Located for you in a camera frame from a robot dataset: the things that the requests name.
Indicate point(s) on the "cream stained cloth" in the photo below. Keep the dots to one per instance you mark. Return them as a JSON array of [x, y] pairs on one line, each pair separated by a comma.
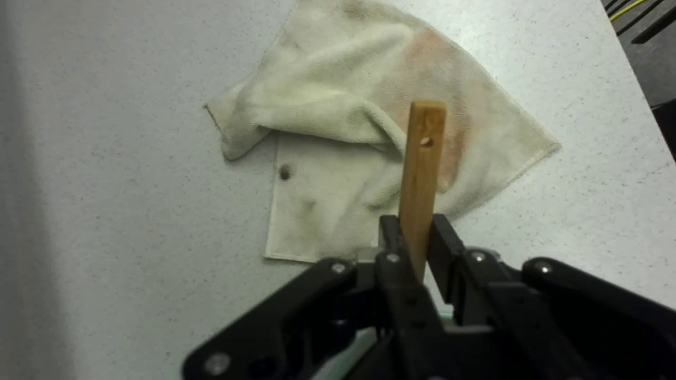
[[339, 106]]

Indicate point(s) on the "wooden spatula with yellow head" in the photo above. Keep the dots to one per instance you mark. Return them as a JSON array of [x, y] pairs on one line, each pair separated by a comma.
[[423, 183]]

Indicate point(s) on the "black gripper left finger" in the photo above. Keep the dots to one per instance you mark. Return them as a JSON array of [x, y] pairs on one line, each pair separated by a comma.
[[394, 308]]

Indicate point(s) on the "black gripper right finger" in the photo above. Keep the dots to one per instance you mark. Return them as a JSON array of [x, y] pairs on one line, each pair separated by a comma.
[[562, 317]]

